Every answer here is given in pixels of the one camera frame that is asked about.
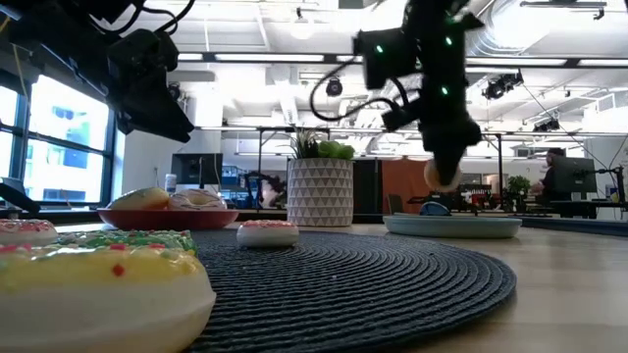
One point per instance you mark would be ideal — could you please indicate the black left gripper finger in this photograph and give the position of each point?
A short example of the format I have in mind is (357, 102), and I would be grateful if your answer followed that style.
(169, 115)
(131, 122)

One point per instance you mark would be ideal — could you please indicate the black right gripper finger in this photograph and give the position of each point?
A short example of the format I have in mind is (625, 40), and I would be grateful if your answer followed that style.
(447, 166)

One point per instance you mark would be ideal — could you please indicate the lilac frosted donut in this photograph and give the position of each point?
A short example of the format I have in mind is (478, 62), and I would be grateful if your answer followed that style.
(212, 202)

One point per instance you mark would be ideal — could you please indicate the green frosted sprinkled donut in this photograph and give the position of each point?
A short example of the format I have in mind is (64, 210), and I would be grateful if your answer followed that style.
(132, 239)

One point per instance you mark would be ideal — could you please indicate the pink frosted sprinkled donut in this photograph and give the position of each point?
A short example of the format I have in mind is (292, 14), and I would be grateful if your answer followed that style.
(267, 235)
(24, 233)

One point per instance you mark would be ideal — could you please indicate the yellow frosted sprinkled donut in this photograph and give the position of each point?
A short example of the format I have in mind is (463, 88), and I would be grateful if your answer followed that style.
(98, 309)

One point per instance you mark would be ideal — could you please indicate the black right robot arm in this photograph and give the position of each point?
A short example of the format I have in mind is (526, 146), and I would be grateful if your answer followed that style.
(436, 29)

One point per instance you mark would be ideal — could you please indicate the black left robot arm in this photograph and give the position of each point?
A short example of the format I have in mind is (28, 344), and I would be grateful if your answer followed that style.
(49, 29)

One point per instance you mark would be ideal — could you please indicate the black ceiling spotlight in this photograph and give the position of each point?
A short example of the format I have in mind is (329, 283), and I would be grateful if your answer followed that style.
(174, 92)
(500, 87)
(334, 88)

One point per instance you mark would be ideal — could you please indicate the blue chair back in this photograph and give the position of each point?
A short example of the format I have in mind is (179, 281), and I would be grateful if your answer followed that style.
(434, 210)

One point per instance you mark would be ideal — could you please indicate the orange partition panel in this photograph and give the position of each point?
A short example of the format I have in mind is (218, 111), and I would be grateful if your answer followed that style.
(402, 181)

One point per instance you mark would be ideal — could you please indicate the black computer monitor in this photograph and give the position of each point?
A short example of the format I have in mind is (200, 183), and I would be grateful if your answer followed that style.
(196, 168)

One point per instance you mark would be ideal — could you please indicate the light blue plate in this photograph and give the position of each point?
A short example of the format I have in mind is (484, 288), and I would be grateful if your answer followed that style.
(451, 228)

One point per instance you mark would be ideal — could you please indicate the white jar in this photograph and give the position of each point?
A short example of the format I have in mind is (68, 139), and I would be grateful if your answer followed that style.
(170, 184)

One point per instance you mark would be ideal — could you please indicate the black cabinet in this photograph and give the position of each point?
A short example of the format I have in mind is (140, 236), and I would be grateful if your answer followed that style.
(367, 186)

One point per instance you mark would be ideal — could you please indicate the red plate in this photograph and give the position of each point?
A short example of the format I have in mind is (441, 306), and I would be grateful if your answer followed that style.
(167, 219)

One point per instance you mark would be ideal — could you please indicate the person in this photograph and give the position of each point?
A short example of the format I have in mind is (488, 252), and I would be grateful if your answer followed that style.
(552, 176)

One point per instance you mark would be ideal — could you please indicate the green plant in planter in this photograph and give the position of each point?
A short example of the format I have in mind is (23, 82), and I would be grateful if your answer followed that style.
(333, 149)

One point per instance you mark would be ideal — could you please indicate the white triangle patterned planter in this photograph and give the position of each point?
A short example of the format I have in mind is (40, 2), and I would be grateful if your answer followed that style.
(320, 193)

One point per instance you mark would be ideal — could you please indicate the dark desk monitor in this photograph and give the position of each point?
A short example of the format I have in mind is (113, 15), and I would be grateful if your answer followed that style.
(579, 174)

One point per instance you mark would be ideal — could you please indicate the black beam with light strips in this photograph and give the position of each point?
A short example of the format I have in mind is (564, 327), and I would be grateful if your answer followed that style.
(331, 58)

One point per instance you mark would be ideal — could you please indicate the black slanted stand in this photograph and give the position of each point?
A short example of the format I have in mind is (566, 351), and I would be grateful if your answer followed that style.
(17, 196)

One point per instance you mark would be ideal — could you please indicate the dark round woven placemat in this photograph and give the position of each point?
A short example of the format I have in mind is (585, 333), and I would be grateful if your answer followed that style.
(343, 284)

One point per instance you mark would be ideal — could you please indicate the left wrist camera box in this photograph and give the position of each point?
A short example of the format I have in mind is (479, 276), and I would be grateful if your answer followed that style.
(142, 49)

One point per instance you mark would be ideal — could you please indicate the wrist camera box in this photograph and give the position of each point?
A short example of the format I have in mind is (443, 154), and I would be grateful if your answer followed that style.
(387, 56)
(142, 49)

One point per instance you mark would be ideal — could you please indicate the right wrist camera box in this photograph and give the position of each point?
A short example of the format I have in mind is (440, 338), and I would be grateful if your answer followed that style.
(387, 56)

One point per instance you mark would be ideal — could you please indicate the black metal shelf frame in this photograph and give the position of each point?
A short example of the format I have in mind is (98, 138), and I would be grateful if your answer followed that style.
(260, 157)

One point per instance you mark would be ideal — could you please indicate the blue window frame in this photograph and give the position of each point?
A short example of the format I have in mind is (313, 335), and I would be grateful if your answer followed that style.
(23, 147)

